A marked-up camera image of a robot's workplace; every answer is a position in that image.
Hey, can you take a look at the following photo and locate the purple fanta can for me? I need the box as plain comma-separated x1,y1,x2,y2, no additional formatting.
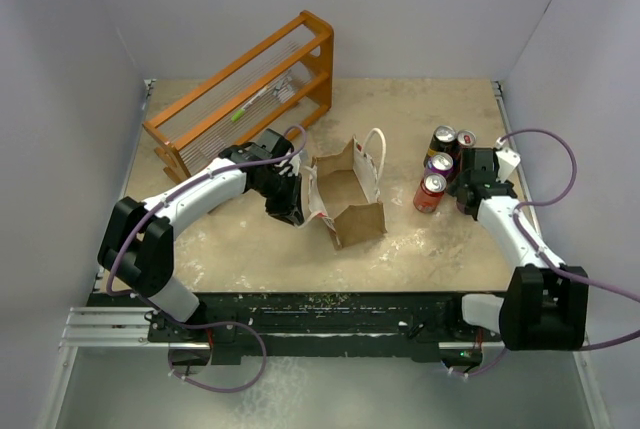
425,152,454,182

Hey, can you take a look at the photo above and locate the silver blue red can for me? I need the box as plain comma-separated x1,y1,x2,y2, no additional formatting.
453,129,476,160

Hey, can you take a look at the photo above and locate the red coke can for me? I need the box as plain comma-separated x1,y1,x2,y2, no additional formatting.
413,173,447,213

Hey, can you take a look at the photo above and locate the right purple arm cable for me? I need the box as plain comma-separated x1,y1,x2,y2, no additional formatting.
442,129,640,382

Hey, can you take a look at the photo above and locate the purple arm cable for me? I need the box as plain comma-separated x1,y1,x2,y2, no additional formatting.
442,129,640,382
105,123,307,393

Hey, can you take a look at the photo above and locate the dark black soda can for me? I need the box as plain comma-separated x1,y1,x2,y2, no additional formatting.
423,125,457,165

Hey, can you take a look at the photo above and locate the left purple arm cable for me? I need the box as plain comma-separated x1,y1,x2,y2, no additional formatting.
105,123,307,393

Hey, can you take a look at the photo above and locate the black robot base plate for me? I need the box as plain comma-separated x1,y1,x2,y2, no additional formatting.
145,292,499,365

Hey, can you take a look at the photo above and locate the aluminium frame rail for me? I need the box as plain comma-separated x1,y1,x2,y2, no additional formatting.
58,79,591,350

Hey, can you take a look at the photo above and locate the watermelon print canvas bag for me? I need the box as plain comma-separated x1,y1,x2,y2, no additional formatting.
302,128,387,249

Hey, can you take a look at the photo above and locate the orange wooden wire rack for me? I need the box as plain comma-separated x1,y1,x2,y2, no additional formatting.
143,11,334,183

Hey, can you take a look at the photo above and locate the green capped marker pen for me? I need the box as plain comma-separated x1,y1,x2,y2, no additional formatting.
231,85,272,123

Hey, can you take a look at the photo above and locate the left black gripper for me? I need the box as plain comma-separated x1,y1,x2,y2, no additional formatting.
253,172,305,228

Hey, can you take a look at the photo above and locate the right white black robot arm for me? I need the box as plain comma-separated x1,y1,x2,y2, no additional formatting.
444,148,588,351

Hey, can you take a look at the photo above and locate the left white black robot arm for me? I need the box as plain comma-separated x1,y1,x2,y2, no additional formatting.
97,129,304,341

